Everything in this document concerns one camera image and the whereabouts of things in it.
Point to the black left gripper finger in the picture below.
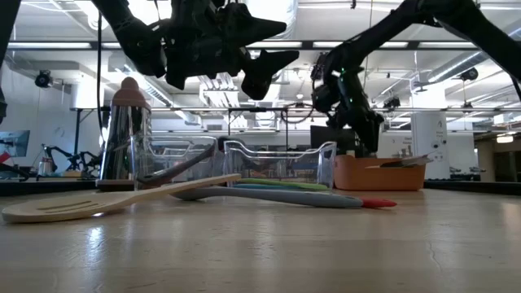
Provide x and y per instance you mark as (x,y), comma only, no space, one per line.
(260,26)
(264,67)

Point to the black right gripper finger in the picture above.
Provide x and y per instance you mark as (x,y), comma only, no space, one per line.
(368,134)

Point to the green small silicone spatula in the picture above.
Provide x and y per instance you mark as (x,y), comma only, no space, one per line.
(285,184)

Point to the black background robot arm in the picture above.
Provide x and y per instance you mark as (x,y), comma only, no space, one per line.
(77,158)

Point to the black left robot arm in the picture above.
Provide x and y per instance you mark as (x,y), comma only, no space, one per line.
(134,36)

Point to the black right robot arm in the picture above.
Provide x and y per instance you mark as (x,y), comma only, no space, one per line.
(407,24)

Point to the black ceiling spotlight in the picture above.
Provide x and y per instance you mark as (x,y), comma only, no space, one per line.
(469,74)
(391,103)
(43,79)

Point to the orange plastic bin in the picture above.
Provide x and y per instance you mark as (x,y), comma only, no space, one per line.
(378,175)

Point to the black background monitor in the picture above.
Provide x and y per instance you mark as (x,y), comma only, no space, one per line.
(325,140)

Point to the clear plastic bin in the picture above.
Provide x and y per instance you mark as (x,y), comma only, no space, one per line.
(325,163)
(138,163)

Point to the white pillar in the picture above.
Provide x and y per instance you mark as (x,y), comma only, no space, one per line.
(429,142)

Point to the red small silicone spatula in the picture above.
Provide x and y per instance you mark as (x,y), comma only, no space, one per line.
(378,202)

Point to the grey silicone spoon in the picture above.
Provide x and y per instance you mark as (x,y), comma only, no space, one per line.
(285,197)

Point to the blue stand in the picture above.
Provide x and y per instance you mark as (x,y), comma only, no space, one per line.
(76,134)

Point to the wooden slotted spatula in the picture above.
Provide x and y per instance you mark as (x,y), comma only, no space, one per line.
(134,197)

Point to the metal bottle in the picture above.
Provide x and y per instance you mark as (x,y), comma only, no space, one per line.
(45,167)

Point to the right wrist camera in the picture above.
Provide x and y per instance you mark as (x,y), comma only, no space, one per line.
(323,97)

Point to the wall screen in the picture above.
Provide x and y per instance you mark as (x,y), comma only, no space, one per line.
(16,142)

